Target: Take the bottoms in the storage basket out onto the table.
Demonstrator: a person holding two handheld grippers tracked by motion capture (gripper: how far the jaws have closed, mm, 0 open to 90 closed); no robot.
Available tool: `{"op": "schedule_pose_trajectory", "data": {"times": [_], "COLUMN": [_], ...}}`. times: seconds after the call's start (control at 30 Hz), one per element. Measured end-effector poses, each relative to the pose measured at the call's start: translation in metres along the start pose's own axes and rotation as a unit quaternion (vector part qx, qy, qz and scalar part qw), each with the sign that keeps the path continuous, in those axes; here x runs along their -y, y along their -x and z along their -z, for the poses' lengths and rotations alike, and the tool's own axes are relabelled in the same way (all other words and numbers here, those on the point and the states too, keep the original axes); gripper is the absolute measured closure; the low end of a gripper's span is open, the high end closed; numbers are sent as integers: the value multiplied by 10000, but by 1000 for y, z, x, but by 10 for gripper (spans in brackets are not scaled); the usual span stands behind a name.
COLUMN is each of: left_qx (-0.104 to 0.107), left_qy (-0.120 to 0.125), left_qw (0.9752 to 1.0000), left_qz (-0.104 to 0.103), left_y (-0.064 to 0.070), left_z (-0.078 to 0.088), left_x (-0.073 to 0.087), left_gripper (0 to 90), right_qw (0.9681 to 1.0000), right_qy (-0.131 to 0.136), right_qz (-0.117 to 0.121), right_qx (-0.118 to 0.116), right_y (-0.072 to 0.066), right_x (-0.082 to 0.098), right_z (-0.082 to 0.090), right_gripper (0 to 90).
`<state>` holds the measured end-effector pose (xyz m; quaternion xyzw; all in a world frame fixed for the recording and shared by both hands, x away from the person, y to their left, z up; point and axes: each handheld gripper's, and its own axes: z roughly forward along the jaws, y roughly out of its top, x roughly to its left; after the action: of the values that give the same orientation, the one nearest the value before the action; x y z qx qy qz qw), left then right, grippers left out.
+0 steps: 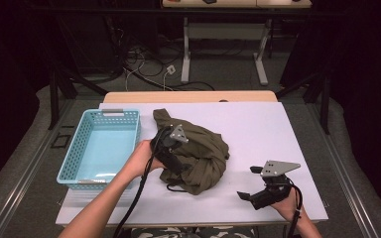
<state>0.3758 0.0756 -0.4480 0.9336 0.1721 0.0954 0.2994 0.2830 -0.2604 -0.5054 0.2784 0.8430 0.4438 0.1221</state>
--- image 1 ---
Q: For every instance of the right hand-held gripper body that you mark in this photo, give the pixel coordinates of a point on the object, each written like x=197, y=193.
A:
x=273, y=193

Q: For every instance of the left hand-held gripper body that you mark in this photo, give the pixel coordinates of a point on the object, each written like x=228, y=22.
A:
x=167, y=145

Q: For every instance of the olive green cloth garment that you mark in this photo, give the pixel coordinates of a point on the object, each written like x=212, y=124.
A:
x=208, y=148

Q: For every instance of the light blue plastic basket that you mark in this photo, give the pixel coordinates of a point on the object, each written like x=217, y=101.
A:
x=105, y=148

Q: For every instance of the person's right hand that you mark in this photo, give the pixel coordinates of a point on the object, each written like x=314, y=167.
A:
x=287, y=206

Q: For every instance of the person's left hand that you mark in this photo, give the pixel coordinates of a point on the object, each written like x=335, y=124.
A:
x=142, y=162

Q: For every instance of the white table cover board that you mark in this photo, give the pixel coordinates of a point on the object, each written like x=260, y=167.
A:
x=261, y=132

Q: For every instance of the person's camouflage pants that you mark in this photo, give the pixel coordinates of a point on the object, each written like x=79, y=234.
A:
x=191, y=232

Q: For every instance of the black metal stand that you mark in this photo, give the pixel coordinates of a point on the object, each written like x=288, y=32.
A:
x=53, y=99
x=325, y=105

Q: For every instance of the white-legged background desk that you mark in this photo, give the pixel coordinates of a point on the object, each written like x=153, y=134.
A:
x=186, y=49

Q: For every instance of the dark curtain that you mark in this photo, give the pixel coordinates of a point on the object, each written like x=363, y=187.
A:
x=370, y=82
x=3, y=82

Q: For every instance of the metal floor rail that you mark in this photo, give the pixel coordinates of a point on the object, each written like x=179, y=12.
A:
x=23, y=185
x=344, y=185

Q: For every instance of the black floor socket frame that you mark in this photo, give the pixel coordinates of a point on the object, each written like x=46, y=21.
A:
x=60, y=134

